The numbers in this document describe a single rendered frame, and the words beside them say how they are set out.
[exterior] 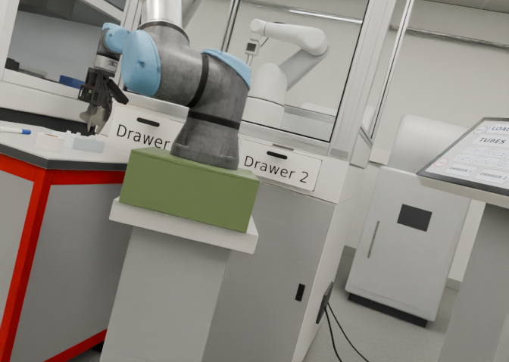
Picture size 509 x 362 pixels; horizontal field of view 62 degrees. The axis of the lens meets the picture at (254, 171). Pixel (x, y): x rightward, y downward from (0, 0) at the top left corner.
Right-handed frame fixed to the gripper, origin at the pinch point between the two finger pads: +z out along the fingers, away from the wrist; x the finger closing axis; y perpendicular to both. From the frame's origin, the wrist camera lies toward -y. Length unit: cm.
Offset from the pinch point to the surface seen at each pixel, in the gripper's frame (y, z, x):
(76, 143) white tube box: 10.5, 5.0, 5.2
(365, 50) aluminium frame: -38, -49, 72
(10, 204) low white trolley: 33.4, 22.1, 15.2
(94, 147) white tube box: 3.3, 5.3, 5.2
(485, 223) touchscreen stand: -35, -5, 120
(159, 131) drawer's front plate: 4.4, -5.8, 32.1
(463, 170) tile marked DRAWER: -33, -17, 111
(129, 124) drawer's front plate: 6.5, -5.3, 21.5
